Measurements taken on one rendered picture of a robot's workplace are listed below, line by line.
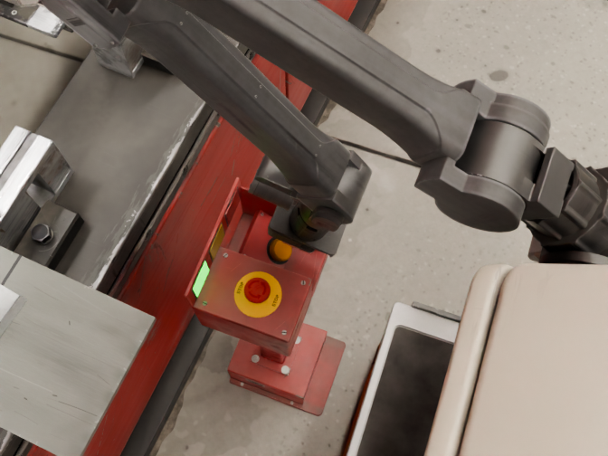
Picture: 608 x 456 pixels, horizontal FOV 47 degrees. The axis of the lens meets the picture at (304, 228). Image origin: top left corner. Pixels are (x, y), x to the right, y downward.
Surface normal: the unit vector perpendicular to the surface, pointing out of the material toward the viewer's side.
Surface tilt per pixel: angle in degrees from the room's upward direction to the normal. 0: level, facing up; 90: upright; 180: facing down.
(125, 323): 0
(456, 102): 27
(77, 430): 0
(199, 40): 53
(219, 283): 0
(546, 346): 42
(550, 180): 37
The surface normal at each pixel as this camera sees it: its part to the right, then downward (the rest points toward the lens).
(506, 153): 0.04, -0.29
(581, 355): -0.63, -0.47
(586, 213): 0.32, 0.37
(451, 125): 0.41, -0.11
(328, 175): 0.73, 0.10
